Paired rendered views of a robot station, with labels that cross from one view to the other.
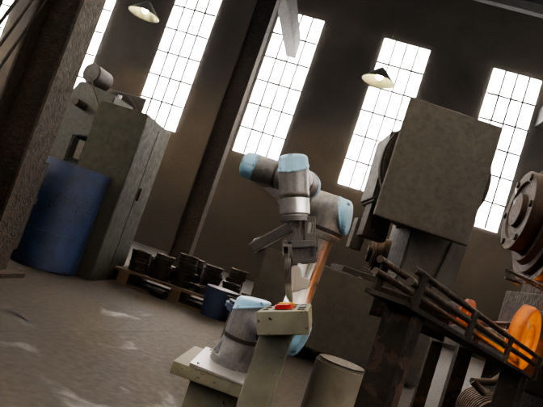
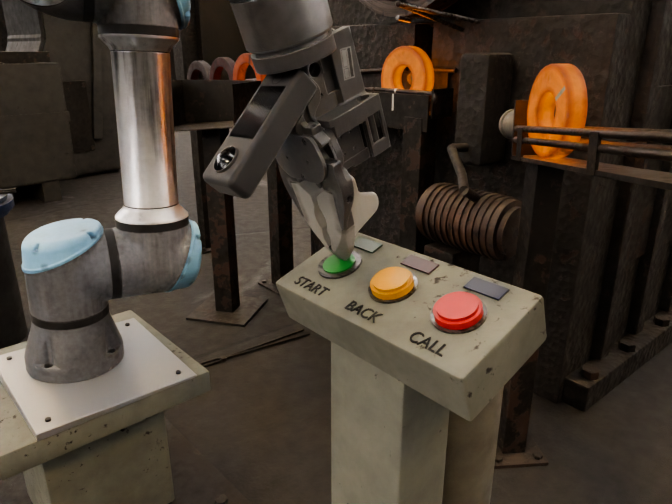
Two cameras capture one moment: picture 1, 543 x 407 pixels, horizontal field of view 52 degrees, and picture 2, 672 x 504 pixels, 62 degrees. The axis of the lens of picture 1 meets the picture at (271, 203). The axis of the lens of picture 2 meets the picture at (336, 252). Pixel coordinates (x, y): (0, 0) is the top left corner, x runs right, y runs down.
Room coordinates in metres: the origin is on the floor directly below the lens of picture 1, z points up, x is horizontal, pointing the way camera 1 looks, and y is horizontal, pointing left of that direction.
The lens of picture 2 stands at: (1.01, 0.28, 0.81)
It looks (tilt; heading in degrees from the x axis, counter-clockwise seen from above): 20 degrees down; 312
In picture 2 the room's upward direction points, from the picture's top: straight up
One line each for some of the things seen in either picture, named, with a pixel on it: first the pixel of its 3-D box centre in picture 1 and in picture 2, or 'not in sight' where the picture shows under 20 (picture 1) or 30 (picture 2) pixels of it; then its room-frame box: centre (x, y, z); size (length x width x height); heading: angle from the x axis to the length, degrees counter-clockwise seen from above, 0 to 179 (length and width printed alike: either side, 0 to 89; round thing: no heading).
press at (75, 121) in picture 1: (89, 149); not in sight; (9.05, 3.11, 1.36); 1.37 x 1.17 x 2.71; 73
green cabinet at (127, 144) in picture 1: (111, 194); not in sight; (5.10, 1.41, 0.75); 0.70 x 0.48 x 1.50; 173
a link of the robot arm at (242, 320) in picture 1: (250, 316); (70, 266); (1.87, -0.05, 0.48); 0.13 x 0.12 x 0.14; 71
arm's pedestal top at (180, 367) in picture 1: (227, 374); (79, 377); (1.89, -0.04, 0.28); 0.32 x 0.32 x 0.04; 84
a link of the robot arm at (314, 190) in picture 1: (298, 182); not in sight; (1.47, -0.05, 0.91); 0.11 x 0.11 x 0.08; 71
